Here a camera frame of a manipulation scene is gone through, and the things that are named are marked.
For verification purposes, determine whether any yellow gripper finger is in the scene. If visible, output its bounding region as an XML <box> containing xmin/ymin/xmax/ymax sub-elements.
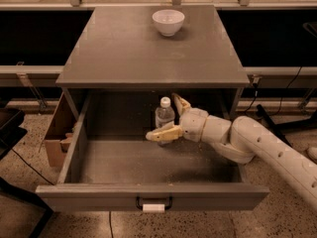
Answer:
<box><xmin>172</xmin><ymin>93</ymin><xmax>191</xmax><ymax>116</ymax></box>
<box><xmin>146</xmin><ymin>121</ymin><xmax>183</xmax><ymax>142</ymax></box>

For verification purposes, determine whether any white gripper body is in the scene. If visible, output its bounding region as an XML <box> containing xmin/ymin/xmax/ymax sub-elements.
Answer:
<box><xmin>179</xmin><ymin>108</ymin><xmax>209</xmax><ymax>142</ymax></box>

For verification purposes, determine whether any clear plastic water bottle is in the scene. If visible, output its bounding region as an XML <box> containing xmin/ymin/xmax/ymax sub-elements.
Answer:
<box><xmin>156</xmin><ymin>96</ymin><xmax>175</xmax><ymax>128</ymax></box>

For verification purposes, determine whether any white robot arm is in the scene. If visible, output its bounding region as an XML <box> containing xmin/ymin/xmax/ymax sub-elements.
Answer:
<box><xmin>146</xmin><ymin>93</ymin><xmax>317</xmax><ymax>209</ymax></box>

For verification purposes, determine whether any open grey top drawer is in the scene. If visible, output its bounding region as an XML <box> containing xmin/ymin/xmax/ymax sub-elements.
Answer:
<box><xmin>36</xmin><ymin>92</ymin><xmax>269</xmax><ymax>211</ymax></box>

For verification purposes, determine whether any grey drawer cabinet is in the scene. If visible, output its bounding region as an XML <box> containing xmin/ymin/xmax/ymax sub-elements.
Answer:
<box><xmin>56</xmin><ymin>5</ymin><xmax>249</xmax><ymax>114</ymax></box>

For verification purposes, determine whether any black floor stand bar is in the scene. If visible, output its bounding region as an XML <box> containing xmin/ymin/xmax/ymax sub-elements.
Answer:
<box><xmin>256</xmin><ymin>104</ymin><xmax>317</xmax><ymax>145</ymax></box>

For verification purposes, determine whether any white ceramic bowl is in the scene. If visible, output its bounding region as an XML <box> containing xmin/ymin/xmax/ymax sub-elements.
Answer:
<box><xmin>152</xmin><ymin>9</ymin><xmax>185</xmax><ymax>37</ymax></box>

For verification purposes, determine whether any brown cardboard box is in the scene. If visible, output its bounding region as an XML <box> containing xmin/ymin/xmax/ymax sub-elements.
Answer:
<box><xmin>43</xmin><ymin>92</ymin><xmax>79</xmax><ymax>169</ymax></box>

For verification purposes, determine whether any black chair left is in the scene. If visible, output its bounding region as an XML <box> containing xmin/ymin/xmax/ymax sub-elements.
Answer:
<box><xmin>0</xmin><ymin>114</ymin><xmax>57</xmax><ymax>238</ymax></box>

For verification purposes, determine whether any black cable right floor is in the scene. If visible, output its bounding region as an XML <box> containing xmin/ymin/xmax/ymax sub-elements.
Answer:
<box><xmin>241</xmin><ymin>64</ymin><xmax>306</xmax><ymax>117</ymax></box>

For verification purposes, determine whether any black cable floor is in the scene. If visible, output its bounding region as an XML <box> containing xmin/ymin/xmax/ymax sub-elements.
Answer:
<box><xmin>241</xmin><ymin>64</ymin><xmax>306</xmax><ymax>117</ymax></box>
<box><xmin>11</xmin><ymin>148</ymin><xmax>54</xmax><ymax>186</ymax></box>

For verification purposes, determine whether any black drawer handle white tag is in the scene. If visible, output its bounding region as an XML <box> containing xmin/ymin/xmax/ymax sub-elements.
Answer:
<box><xmin>136</xmin><ymin>197</ymin><xmax>172</xmax><ymax>213</ymax></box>

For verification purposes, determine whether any black cable under drawer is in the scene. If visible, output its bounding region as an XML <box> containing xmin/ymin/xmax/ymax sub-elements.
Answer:
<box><xmin>108</xmin><ymin>210</ymin><xmax>115</xmax><ymax>238</ymax></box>

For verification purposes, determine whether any black cable left floor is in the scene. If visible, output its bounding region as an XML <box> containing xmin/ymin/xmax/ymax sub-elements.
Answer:
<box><xmin>11</xmin><ymin>148</ymin><xmax>54</xmax><ymax>186</ymax></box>

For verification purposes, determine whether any clear bracket left rail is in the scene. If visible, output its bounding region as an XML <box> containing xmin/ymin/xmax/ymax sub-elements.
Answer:
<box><xmin>16</xmin><ymin>69</ymin><xmax>48</xmax><ymax>111</ymax></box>

